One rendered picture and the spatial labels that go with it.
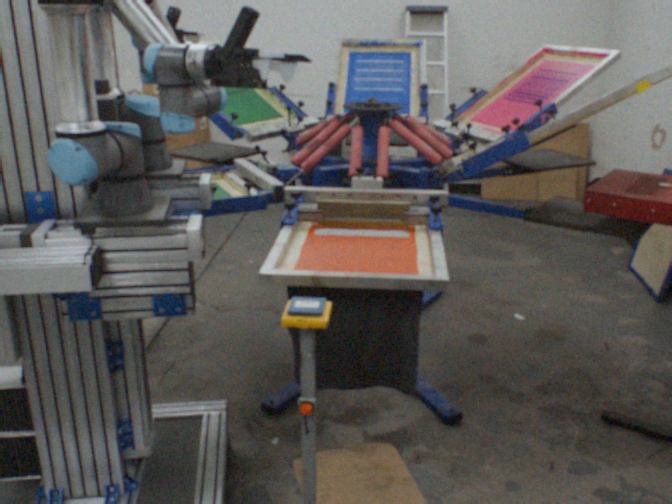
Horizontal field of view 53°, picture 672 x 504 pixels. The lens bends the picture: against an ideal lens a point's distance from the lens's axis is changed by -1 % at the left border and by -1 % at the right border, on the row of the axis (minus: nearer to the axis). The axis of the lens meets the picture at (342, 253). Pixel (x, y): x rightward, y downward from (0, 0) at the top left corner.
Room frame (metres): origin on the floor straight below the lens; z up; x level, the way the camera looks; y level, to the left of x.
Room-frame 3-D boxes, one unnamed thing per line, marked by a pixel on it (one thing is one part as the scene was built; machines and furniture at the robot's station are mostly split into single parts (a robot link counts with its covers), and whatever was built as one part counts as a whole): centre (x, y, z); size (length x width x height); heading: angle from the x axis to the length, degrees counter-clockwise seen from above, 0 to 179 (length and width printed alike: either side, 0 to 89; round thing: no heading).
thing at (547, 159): (3.67, -0.75, 0.91); 1.34 x 0.40 x 0.08; 116
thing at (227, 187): (2.99, 0.67, 1.05); 1.08 x 0.61 x 0.23; 116
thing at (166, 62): (1.55, 0.38, 1.65); 0.11 x 0.08 x 0.09; 72
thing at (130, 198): (1.76, 0.58, 1.31); 0.15 x 0.15 x 0.10
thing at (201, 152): (3.76, 0.41, 0.91); 1.34 x 0.40 x 0.08; 56
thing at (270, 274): (2.33, -0.06, 0.97); 0.79 x 0.58 x 0.04; 176
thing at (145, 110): (2.25, 0.65, 1.42); 0.13 x 0.12 x 0.14; 73
